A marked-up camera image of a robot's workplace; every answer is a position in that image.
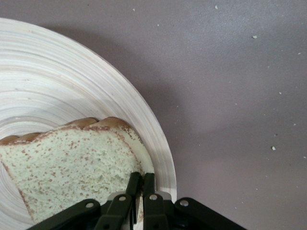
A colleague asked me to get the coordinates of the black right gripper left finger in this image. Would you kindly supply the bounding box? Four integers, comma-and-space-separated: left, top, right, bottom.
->
26, 172, 142, 230

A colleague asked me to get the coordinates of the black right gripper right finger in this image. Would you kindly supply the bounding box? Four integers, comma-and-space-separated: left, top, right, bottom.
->
143, 172, 248, 230

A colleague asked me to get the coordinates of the slice of bread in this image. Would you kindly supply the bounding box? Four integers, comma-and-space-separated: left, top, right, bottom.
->
0, 116, 155, 223

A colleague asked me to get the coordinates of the round wooden plate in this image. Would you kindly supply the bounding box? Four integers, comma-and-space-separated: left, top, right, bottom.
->
0, 18, 177, 230

